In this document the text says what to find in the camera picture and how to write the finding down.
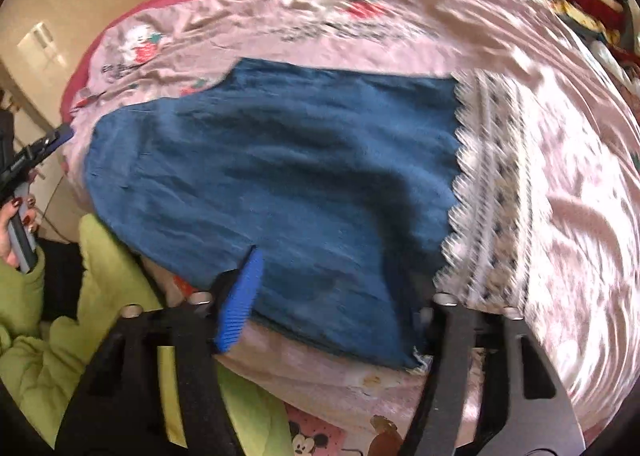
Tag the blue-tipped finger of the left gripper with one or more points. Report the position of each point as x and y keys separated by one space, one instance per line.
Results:
x=52 y=141

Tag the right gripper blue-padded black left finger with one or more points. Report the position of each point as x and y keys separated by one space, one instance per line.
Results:
x=117 y=409

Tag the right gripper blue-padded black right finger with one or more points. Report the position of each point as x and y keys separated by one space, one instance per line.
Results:
x=524 y=408

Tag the blue denim pants lace hem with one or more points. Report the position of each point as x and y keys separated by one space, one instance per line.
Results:
x=363 y=192

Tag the green fleece sleeve forearm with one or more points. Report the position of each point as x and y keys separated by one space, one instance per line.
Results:
x=21 y=300

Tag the left hand red nails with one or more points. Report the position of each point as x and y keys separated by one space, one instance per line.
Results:
x=15 y=191

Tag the green fleece jacket torso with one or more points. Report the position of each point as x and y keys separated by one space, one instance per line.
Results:
x=40 y=374

